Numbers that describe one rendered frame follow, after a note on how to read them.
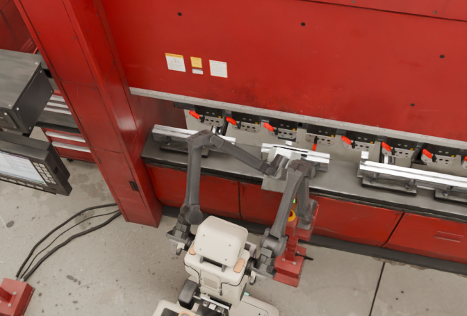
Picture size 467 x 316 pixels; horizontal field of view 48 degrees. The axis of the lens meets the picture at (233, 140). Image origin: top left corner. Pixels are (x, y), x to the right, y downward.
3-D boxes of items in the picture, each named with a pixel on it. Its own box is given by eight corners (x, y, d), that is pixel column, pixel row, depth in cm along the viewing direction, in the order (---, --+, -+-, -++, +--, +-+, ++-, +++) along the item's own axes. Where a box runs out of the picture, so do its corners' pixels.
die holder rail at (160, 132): (154, 140, 317) (151, 132, 309) (157, 132, 320) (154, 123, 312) (234, 155, 310) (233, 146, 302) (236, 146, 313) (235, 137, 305)
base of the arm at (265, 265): (248, 269, 238) (273, 278, 235) (254, 253, 237) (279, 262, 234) (252, 264, 246) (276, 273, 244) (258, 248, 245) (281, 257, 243)
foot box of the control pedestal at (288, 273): (269, 278, 358) (269, 273, 348) (279, 246, 370) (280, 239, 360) (297, 287, 354) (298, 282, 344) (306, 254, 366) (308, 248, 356)
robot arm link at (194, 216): (183, 129, 243) (192, 134, 234) (210, 128, 249) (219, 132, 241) (178, 218, 254) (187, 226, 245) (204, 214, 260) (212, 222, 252)
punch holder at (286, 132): (267, 135, 281) (268, 117, 267) (270, 122, 285) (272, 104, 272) (295, 139, 279) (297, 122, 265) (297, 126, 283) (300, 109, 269)
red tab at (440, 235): (433, 238, 312) (437, 234, 306) (433, 235, 313) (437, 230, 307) (459, 243, 310) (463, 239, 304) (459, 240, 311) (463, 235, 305)
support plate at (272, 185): (260, 189, 284) (260, 188, 283) (269, 148, 298) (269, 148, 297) (293, 195, 282) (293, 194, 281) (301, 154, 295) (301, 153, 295)
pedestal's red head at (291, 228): (276, 231, 306) (276, 219, 291) (283, 208, 314) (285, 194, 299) (308, 242, 302) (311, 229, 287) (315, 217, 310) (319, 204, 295)
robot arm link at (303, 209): (289, 164, 242) (310, 172, 237) (295, 156, 245) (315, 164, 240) (292, 216, 273) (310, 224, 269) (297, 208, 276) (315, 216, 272)
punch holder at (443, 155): (420, 161, 270) (429, 144, 256) (420, 147, 274) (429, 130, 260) (449, 166, 267) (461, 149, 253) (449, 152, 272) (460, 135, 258)
